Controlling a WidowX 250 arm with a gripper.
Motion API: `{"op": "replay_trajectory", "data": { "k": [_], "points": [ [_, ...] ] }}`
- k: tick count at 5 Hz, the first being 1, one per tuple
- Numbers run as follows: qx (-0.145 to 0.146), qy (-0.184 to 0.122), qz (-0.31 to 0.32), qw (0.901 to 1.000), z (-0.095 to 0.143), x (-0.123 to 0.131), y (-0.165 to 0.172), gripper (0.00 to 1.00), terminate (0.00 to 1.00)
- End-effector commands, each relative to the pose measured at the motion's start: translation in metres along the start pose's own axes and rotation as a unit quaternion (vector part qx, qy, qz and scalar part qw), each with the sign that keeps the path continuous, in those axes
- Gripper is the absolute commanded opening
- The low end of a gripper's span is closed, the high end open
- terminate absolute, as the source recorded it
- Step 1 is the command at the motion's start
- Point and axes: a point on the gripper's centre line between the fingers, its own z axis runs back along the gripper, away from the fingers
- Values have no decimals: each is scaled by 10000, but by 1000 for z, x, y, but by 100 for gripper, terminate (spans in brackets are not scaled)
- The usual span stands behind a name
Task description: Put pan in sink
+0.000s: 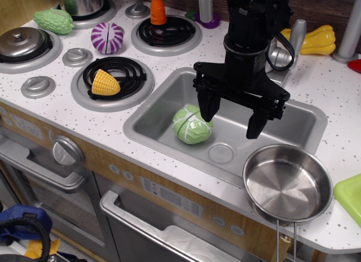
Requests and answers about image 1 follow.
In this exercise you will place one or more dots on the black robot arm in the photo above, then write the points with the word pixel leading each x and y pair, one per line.
pixel 256 22

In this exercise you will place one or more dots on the stainless steel pot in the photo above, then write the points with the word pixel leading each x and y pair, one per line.
pixel 83 2

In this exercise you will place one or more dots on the toy dishwasher door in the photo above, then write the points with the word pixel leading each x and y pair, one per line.
pixel 146 231

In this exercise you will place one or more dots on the purple white toy onion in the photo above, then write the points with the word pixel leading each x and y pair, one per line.
pixel 107 38

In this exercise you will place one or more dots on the grey stove knob front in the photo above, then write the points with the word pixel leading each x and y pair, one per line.
pixel 38 87

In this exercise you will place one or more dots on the blue clamp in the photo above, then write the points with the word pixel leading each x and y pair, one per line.
pixel 25 222

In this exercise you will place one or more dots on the purple toy eggplant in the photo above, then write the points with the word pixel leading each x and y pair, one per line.
pixel 194 15

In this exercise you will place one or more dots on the black burner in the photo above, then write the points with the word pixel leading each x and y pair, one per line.
pixel 177 36
pixel 134 78

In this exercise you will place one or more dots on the toy oven door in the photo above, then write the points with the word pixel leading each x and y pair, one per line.
pixel 69 194

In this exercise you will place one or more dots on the yellow toy squash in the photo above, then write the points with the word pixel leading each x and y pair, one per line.
pixel 320 41

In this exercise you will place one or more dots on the silver toy faucet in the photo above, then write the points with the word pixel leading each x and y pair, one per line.
pixel 206 10

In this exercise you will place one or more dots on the grey stove knob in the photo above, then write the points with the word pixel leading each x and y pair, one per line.
pixel 137 11
pixel 38 87
pixel 77 57

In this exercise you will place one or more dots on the green toy cabbage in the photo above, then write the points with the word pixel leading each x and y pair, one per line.
pixel 189 126

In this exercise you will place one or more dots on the front left burner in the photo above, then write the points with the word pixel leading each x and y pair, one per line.
pixel 36 63

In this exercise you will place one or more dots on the back left burner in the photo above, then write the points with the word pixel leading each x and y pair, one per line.
pixel 107 12

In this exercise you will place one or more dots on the red toy item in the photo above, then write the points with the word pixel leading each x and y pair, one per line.
pixel 355 65

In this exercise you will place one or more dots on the green plastic tray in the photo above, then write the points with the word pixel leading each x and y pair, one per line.
pixel 347 193

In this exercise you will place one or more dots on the grey vertical post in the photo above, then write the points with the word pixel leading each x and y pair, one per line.
pixel 346 52

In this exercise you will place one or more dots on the green toy bitter gourd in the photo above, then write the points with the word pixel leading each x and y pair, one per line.
pixel 55 20

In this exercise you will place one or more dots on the silver oven dial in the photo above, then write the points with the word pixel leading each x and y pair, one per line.
pixel 65 152

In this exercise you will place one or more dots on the grey toy sink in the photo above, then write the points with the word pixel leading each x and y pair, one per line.
pixel 225 152

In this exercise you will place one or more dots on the stainless steel pan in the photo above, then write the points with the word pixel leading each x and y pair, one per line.
pixel 286 185

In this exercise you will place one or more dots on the grey stove knob middle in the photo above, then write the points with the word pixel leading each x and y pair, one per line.
pixel 77 57

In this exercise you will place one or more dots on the back right black burner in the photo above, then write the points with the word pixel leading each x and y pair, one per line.
pixel 177 36

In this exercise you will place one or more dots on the orange toy carrot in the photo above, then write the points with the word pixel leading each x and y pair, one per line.
pixel 158 14

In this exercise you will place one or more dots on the grey stove knob back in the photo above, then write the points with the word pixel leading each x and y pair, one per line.
pixel 137 11

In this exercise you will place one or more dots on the silver pot lid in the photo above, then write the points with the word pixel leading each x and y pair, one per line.
pixel 24 43

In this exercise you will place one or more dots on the yellow toy corn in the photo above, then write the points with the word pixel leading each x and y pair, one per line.
pixel 105 84

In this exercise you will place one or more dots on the front right black burner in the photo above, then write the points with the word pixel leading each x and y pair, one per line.
pixel 134 78

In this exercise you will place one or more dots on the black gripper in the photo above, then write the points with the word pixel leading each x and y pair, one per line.
pixel 241 79

